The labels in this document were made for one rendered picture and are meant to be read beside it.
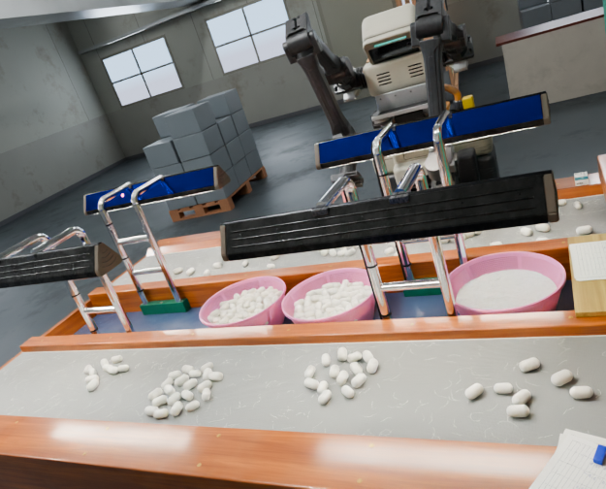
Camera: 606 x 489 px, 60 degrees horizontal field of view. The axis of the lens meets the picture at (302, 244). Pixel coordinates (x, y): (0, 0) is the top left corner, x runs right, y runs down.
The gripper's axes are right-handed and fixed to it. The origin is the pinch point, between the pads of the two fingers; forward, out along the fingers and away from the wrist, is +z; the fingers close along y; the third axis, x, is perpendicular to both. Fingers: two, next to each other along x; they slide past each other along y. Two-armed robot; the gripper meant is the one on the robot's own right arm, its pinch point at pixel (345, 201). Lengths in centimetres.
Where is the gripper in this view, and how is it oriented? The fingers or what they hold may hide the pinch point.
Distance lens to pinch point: 179.2
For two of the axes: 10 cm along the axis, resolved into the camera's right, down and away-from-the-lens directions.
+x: 4.5, 3.8, 8.0
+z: -0.9, 9.2, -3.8
